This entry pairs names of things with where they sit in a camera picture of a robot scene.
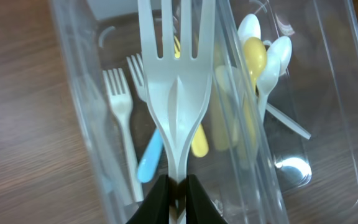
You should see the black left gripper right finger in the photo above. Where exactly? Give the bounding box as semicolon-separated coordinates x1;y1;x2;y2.
186;174;227;224

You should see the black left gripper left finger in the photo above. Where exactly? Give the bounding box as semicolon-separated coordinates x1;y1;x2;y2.
127;175;170;224

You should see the yellow plastic fork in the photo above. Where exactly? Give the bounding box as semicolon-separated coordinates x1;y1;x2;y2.
174;36;209;157

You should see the white plastic fork curved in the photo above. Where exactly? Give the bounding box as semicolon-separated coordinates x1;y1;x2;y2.
82;74;133;206

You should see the white plastic fork large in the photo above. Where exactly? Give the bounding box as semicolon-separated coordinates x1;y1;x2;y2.
137;0;216;223

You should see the white fork thick handle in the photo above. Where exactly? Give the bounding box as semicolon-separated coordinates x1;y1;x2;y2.
126;53;163;183

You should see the white plastic spoon thick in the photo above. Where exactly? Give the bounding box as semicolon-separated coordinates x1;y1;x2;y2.
257;52;280;122

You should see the yellow plastic spoon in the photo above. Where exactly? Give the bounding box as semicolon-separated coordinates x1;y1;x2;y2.
240;37;267;156

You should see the white plastic spoon slim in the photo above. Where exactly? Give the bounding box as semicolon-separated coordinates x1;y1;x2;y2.
237;14;261;45

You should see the clear plastic container left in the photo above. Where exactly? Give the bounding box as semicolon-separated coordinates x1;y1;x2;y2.
51;0;284;223

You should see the clear plastic container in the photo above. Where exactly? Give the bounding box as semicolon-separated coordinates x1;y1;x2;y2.
224;1;358;223
51;0;284;223

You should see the clear plastic container right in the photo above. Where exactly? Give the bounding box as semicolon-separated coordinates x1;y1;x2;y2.
224;1;358;223

